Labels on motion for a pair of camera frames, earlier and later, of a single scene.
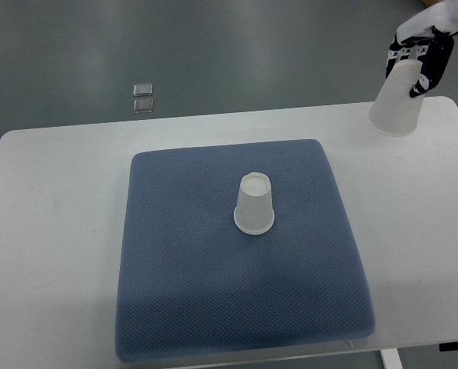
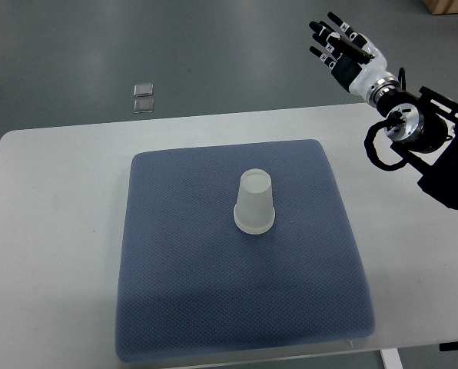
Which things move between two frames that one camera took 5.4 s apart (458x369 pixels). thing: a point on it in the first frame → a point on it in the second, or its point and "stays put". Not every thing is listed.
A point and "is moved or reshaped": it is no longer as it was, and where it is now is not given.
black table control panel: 456,346 stays put
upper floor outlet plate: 144,89 stays put
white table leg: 391,359 stays put
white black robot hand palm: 448,16 → 358,71
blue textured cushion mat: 194,284 stays put
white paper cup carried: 394,111 is moved or reshaped
